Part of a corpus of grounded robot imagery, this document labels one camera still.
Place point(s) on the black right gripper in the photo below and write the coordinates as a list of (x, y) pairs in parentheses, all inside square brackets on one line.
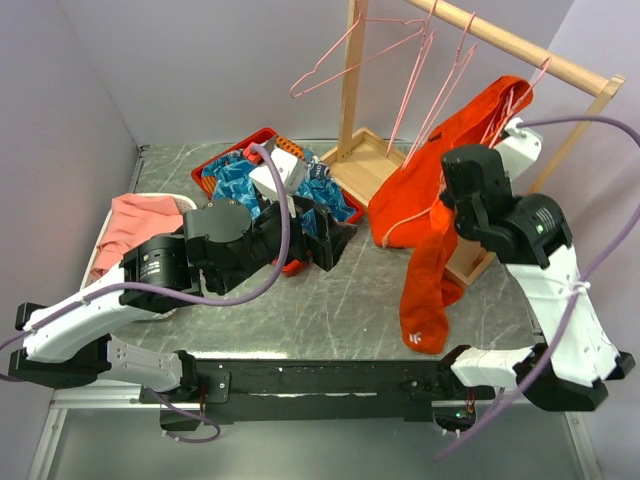
[(447, 200)]

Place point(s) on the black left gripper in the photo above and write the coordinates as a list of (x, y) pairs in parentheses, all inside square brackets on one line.
[(332, 238)]

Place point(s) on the orange drawstring shorts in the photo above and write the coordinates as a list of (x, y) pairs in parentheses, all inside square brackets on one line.
[(406, 212)]

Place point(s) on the pink wire hanger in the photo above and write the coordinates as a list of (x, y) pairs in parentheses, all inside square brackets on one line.
[(448, 87), (512, 105), (353, 43), (425, 46)]

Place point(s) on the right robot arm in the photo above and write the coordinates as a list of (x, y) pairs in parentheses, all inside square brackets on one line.
[(530, 236)]

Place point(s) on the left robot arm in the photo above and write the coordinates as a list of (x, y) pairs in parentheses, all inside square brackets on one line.
[(71, 344)]

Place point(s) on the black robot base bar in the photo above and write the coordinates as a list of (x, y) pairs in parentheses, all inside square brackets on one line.
[(240, 390)]

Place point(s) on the blue leaf-patterned shorts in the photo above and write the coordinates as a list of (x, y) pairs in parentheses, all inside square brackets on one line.
[(231, 173)]

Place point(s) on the navy printed garment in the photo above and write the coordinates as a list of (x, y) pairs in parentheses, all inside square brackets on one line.
[(318, 173)]

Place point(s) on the wooden clothes rack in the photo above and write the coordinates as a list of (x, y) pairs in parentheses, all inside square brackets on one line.
[(359, 161)]

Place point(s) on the orange dotted garment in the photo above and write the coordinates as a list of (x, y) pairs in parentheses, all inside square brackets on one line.
[(290, 147)]

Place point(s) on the pink garment in basket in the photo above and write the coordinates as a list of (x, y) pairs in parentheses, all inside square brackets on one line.
[(130, 225)]

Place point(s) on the white perforated laundry basket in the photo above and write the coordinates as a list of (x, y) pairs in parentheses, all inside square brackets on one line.
[(185, 202)]

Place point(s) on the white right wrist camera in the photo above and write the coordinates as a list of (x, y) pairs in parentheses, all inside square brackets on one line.
[(519, 148)]

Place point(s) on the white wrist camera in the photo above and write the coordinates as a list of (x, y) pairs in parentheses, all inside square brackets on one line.
[(519, 148), (291, 171)]

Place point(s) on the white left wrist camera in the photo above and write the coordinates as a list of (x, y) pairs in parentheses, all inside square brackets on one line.
[(291, 171)]

